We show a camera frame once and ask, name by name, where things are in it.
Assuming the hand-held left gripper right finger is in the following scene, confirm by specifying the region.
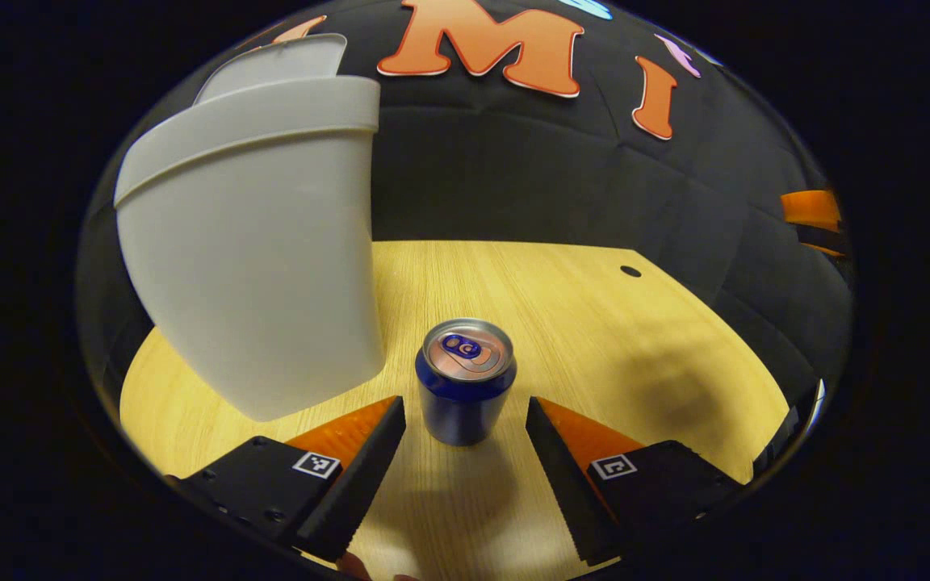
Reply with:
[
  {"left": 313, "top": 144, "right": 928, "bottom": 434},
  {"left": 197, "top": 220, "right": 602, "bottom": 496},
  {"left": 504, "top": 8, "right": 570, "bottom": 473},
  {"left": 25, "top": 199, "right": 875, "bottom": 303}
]
[{"left": 525, "top": 395, "right": 744, "bottom": 566}]

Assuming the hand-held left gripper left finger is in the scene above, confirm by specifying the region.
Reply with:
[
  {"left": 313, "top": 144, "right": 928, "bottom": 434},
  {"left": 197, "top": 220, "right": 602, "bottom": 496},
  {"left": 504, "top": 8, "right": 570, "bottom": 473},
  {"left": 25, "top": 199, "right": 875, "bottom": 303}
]
[{"left": 168, "top": 395, "right": 407, "bottom": 563}]

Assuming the blue pop can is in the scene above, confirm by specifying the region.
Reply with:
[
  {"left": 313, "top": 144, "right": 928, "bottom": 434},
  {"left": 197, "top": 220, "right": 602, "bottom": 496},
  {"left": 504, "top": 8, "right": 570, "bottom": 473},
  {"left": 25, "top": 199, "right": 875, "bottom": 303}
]
[{"left": 415, "top": 319, "right": 517, "bottom": 447}]

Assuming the white desktop garbage bin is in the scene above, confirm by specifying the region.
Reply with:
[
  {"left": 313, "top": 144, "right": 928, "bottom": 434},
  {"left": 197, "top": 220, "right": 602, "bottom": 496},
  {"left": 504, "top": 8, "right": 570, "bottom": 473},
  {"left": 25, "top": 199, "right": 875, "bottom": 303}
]
[{"left": 114, "top": 34, "right": 387, "bottom": 422}]

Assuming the wooden desktop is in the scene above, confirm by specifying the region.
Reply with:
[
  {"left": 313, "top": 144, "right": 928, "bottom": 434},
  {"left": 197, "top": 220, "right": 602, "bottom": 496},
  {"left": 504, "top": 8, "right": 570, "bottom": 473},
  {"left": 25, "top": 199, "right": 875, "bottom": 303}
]
[{"left": 119, "top": 240, "right": 790, "bottom": 581}]

